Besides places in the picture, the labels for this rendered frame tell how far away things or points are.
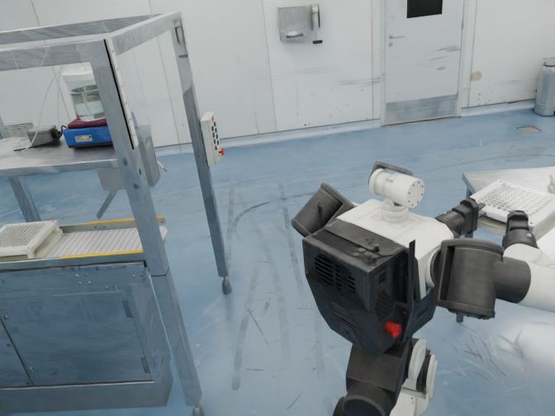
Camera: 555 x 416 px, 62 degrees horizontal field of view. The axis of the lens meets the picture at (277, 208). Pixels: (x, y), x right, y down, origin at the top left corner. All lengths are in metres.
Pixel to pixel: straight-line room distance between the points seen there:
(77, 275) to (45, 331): 0.42
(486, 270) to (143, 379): 1.76
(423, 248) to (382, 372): 0.35
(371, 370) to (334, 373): 1.25
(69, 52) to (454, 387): 2.11
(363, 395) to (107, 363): 1.43
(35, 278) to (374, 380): 1.40
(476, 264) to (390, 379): 0.39
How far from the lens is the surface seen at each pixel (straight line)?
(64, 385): 2.55
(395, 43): 5.70
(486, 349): 2.67
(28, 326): 2.35
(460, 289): 0.99
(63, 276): 2.03
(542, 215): 1.64
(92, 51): 1.54
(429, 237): 1.06
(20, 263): 2.07
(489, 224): 1.64
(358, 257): 0.98
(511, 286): 1.02
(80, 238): 2.17
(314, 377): 2.46
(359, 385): 1.23
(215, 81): 5.48
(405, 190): 1.04
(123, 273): 1.93
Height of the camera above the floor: 1.82
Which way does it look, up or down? 27 degrees down
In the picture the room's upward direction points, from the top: 7 degrees counter-clockwise
